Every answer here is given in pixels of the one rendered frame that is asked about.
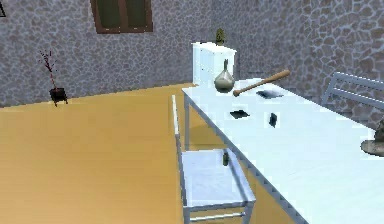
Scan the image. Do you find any white chair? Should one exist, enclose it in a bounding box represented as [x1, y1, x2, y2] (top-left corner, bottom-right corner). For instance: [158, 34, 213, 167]
[320, 71, 384, 113]
[171, 94, 257, 224]

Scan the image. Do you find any grey round vase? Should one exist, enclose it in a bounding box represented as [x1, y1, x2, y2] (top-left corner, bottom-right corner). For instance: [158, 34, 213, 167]
[213, 58, 236, 94]

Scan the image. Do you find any white cupboard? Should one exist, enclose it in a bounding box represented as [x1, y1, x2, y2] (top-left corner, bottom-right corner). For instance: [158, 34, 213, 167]
[191, 41, 238, 88]

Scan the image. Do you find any white table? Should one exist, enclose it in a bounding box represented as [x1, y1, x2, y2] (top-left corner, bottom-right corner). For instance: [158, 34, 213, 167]
[181, 78, 384, 224]

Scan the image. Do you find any dark grey flat object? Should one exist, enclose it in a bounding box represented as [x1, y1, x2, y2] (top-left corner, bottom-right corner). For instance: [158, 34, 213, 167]
[256, 89, 285, 100]

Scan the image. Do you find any grey brimmed hat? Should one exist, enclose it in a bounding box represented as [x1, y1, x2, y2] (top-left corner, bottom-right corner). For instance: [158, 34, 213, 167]
[360, 119, 384, 158]

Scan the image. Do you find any small green plant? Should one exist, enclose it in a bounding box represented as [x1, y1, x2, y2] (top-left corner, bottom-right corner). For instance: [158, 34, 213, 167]
[215, 27, 226, 47]

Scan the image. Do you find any brown framed window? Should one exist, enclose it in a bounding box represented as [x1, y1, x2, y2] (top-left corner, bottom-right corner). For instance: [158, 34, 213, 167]
[89, 0, 154, 35]

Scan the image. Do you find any black flat square object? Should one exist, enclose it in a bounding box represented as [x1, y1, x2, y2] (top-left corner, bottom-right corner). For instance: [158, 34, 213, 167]
[229, 109, 251, 120]

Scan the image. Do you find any red twig plant black pot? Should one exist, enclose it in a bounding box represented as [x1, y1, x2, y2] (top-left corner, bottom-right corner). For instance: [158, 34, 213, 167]
[38, 49, 69, 108]

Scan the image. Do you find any wooden baseball bat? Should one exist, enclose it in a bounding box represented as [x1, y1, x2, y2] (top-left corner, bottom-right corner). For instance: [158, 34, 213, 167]
[232, 69, 291, 98]

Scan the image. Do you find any small black upright object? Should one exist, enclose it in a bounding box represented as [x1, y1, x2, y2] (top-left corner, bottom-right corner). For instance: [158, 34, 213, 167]
[268, 112, 279, 129]

